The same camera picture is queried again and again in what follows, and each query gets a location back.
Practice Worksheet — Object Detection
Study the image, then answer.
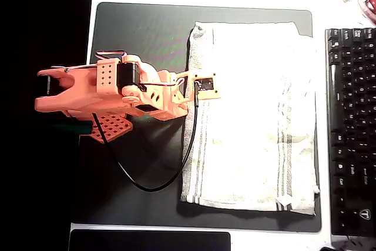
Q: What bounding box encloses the white grey-striped towel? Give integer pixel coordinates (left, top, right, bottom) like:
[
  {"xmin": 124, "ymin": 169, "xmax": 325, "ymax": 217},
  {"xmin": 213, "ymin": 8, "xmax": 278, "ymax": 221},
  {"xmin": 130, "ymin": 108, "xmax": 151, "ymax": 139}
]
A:
[{"xmin": 179, "ymin": 21, "xmax": 321, "ymax": 216}]

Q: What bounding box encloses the black desk mat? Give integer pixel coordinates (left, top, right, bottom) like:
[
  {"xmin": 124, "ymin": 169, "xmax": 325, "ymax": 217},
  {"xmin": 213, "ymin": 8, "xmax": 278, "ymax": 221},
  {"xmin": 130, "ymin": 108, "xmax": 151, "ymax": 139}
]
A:
[{"xmin": 72, "ymin": 2, "xmax": 323, "ymax": 233}]

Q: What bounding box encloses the black camera cable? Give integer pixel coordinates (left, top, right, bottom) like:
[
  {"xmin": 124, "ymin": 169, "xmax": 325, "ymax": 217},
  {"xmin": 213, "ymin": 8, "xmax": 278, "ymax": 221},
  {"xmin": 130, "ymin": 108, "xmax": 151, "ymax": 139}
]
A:
[{"xmin": 91, "ymin": 82, "xmax": 200, "ymax": 192}]

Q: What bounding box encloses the black computer keyboard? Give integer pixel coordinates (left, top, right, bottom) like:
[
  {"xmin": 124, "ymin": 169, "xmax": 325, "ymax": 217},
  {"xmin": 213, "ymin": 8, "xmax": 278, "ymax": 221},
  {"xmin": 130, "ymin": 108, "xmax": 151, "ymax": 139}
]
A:
[{"xmin": 324, "ymin": 27, "xmax": 376, "ymax": 237}]

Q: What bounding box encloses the wrist camera on orange mount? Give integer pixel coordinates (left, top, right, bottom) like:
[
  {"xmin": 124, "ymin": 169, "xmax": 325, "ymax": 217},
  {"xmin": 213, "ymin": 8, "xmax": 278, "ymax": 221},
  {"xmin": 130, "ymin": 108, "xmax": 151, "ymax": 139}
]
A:
[{"xmin": 184, "ymin": 70, "xmax": 222, "ymax": 100}]

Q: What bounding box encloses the black tablet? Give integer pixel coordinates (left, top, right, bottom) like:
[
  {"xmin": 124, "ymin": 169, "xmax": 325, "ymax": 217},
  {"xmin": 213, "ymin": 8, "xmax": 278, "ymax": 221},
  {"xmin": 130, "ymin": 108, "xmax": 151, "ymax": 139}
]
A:
[{"xmin": 68, "ymin": 229, "xmax": 231, "ymax": 251}]

